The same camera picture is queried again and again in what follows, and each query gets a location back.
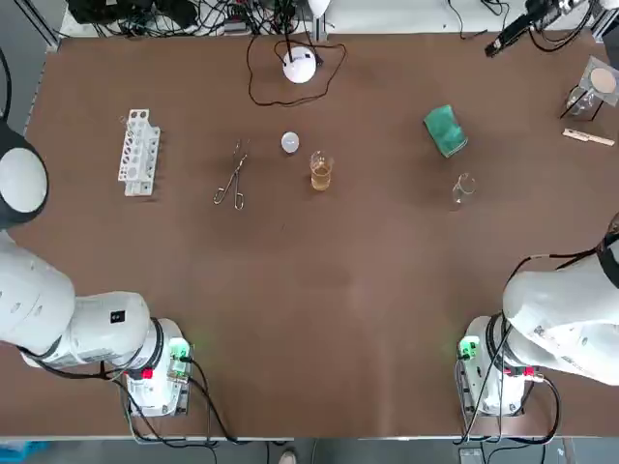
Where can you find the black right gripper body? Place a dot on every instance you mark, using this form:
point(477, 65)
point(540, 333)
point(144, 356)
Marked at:
point(544, 8)

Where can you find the clear glass beaker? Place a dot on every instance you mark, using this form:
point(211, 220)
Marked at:
point(463, 191)

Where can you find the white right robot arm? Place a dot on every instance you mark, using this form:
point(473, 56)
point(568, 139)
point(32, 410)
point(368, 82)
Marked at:
point(556, 309)

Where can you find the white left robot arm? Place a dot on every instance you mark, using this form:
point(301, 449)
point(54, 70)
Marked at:
point(48, 299)

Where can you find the folded green cloth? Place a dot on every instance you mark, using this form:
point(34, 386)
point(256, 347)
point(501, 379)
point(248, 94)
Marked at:
point(445, 130)

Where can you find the thin wooden stick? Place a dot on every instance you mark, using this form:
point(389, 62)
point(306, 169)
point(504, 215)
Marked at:
point(587, 136)

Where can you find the white desk lamp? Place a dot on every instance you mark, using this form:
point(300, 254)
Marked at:
point(300, 67)

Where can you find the glass beaker with yellow liquid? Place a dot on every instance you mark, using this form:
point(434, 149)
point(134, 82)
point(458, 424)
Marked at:
point(321, 179)

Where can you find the metal crucible tongs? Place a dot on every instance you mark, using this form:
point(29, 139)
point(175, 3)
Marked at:
point(238, 169)

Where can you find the white test tube rack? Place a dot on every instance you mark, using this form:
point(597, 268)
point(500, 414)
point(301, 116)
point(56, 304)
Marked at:
point(140, 164)

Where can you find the person's foot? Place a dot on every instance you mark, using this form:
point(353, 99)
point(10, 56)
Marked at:
point(288, 456)

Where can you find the aluminium frame post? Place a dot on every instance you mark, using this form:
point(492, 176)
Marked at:
point(319, 29)

